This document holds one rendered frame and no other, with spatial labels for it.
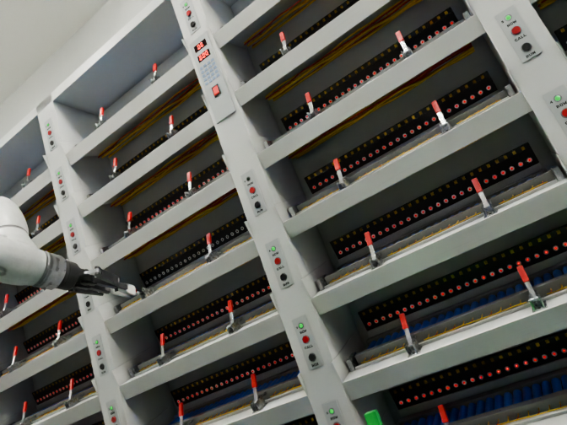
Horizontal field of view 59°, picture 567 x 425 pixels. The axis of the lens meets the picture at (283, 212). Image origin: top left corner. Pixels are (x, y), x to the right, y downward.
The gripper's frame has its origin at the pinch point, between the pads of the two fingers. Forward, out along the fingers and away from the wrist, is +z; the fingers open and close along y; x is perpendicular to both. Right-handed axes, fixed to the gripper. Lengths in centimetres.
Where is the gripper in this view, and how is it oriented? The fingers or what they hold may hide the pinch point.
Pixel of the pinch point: (122, 289)
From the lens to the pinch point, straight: 152.6
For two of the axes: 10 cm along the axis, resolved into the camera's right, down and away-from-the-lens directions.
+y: 7.9, -4.4, -4.2
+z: 5.8, 3.2, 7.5
